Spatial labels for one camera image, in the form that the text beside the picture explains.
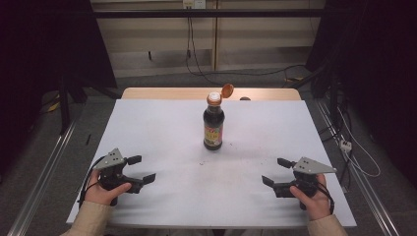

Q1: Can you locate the black floor cable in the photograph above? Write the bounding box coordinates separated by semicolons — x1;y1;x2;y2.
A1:
184;16;307;89

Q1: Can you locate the white wall socket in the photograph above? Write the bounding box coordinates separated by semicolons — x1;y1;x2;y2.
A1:
182;0;208;10

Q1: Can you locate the wooden table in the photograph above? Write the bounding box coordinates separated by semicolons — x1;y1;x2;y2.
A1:
120;87;302;101

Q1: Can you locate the black curtain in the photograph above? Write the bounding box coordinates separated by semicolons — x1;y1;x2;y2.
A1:
0;0;118;178
305;0;417;180

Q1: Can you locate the wooden vertical strip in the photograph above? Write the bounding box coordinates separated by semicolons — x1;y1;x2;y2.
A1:
211;0;219;72

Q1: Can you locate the person's left hand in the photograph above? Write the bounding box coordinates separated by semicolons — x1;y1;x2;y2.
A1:
84;169;133;207

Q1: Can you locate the dark soy sauce bottle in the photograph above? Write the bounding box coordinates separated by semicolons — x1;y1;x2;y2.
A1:
202;83;236;151

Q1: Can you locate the white cable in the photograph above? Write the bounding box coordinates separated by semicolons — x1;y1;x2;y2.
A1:
336;107;382;179

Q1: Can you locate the person's right hand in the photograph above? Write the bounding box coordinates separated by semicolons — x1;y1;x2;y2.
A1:
289;173;332;221

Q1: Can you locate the black horizontal bar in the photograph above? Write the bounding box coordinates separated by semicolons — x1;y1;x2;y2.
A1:
92;8;327;20

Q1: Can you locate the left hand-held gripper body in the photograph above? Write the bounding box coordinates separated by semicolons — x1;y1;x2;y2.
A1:
92;147;146;207

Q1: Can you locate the aluminium rail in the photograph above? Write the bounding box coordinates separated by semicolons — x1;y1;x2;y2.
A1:
314;98;401;236
7;116;82;236

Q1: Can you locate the black metal stand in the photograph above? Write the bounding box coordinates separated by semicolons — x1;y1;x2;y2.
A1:
57;73;88;136

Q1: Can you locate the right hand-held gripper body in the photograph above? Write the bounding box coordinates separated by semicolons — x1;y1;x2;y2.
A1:
272;156;338;211

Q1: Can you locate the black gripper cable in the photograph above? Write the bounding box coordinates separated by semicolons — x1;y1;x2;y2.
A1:
315;180;336;216
78;155;106;208

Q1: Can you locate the white board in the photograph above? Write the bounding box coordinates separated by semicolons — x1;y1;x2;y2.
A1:
66;98;358;229

